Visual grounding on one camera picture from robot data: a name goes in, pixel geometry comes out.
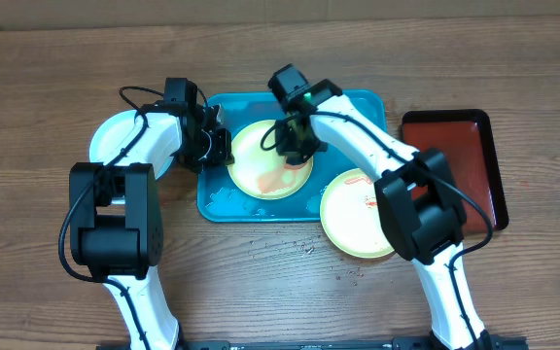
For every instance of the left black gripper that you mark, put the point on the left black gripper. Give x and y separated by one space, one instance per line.
221 157

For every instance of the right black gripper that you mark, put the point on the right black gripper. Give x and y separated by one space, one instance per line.
296 144

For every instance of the yellow-green plate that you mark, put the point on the yellow-green plate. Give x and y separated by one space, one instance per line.
261 174
350 218

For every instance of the light blue plate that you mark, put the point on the light blue plate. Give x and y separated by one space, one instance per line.
110 141

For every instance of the red black sponge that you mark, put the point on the red black sponge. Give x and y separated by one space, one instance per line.
296 167

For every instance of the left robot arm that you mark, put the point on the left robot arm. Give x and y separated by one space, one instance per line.
112 234

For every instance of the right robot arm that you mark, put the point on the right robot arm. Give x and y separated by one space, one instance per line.
420 209

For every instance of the black red lacquer tray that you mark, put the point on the black red lacquer tray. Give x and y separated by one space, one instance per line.
466 139

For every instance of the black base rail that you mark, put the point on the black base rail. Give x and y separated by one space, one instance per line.
396 343

